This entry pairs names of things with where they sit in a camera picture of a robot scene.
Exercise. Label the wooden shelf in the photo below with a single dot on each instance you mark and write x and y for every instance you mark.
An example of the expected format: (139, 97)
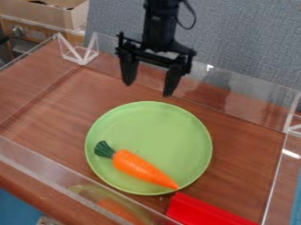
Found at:
(36, 32)

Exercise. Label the clear acrylic enclosure wall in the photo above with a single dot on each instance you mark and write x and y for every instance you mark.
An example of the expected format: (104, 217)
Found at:
(52, 99)

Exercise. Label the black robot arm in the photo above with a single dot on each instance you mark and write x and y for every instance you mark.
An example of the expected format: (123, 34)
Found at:
(155, 46)

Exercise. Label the clear acrylic corner bracket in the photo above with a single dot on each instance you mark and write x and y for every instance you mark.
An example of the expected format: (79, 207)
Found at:
(77, 54)

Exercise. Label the orange toy carrot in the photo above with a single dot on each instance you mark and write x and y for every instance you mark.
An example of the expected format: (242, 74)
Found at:
(136, 167)

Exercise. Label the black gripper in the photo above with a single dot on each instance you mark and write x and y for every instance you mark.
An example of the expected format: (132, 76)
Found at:
(132, 52)

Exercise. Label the green plate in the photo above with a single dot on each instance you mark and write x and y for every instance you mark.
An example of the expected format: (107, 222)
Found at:
(159, 132)

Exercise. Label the cardboard box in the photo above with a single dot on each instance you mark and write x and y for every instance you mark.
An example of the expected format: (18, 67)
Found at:
(61, 13)

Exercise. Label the red plastic block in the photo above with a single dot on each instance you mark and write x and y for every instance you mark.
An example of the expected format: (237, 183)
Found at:
(194, 212)

